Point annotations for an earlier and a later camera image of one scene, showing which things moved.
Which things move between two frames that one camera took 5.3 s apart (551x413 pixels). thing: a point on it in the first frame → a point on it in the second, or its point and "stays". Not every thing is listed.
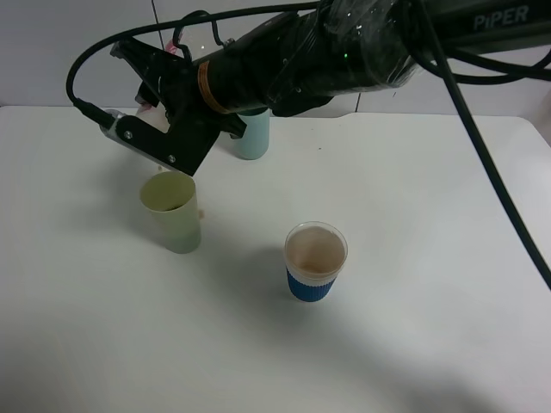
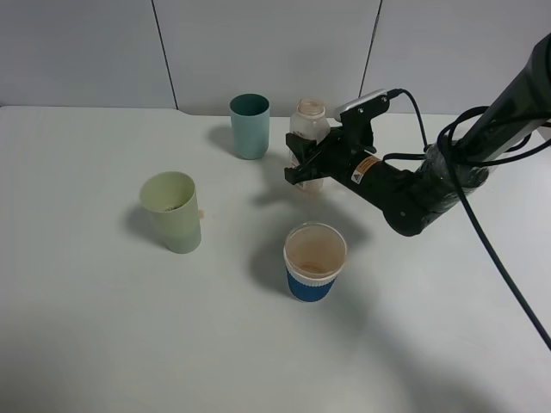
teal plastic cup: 256,140 stays
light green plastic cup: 172,197 stays
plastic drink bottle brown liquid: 155,114 → 310,120
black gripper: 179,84 → 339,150
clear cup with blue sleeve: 314,253 stays
